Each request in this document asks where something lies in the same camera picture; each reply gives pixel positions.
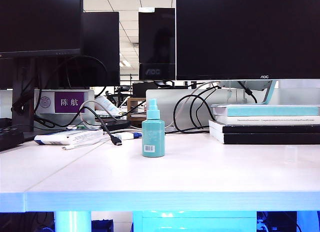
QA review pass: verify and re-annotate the teal spray bottle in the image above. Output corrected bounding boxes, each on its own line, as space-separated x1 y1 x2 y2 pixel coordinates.
141 98 166 158

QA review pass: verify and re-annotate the white desk partition panel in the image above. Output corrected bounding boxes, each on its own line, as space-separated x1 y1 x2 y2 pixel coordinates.
145 89 247 129

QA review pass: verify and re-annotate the wooden box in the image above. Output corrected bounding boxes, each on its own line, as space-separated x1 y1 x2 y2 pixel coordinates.
126 97 147 128

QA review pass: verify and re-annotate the white adapter with blue plug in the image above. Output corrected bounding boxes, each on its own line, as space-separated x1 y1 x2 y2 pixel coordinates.
113 132 143 140

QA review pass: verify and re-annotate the flat black box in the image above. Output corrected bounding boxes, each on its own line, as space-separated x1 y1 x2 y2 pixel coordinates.
99 119 131 131

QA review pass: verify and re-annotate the black office chair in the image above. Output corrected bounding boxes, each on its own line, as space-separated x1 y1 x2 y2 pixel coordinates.
104 85 131 105

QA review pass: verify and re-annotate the white tube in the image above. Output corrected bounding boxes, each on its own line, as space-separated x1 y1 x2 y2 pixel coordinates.
94 95 120 114

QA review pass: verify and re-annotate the upright black AOC monitor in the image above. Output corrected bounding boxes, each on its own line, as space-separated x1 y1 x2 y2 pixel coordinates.
138 6 176 81

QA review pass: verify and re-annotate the purple name sign holder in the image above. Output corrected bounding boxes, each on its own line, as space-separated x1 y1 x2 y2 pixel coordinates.
34 89 95 115

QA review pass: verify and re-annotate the wide black monitor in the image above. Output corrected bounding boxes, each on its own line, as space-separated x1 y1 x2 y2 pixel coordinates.
0 11 121 89

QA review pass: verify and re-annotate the white and blue booklet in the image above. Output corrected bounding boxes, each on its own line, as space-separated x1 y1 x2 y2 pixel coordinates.
33 129 104 145

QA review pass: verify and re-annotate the white monitor stand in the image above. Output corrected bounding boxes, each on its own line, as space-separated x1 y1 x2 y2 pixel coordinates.
219 79 278 105

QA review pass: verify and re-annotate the teal book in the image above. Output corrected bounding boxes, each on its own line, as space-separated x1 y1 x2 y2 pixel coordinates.
211 103 320 117

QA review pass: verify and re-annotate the white book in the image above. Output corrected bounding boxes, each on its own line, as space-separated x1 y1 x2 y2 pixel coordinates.
214 115 320 125

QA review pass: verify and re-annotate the white drawer cabinet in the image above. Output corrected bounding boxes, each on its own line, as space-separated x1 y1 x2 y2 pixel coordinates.
132 210 258 232

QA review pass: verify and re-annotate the large black AOC monitor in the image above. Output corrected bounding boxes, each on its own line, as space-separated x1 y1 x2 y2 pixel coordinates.
175 0 320 80

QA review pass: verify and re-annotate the dark monitor stand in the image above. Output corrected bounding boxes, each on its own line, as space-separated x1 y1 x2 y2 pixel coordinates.
11 57 36 133

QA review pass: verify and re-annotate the round white table leg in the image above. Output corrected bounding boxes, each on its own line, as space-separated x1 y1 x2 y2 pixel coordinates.
54 211 92 232

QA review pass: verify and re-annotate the black monitor with button row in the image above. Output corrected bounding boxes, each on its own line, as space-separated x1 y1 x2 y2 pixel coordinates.
0 0 83 58

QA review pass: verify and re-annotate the black keyboard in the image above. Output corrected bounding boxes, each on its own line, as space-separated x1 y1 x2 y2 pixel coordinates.
0 118 26 152

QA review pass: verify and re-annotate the white table side panel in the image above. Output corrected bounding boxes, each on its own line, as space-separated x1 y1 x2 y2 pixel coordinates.
296 210 320 232

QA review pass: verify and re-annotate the black cable with ferrite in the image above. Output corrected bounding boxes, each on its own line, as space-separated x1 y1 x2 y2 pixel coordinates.
173 94 211 133

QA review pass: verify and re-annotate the black looped cable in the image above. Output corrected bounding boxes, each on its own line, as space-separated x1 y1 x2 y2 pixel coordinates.
189 86 216 130

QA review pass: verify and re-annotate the black USB cable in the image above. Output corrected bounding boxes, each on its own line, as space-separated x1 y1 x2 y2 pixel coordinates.
33 106 123 147

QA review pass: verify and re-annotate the black monitor cable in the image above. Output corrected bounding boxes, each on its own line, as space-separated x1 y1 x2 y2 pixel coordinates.
236 80 258 104

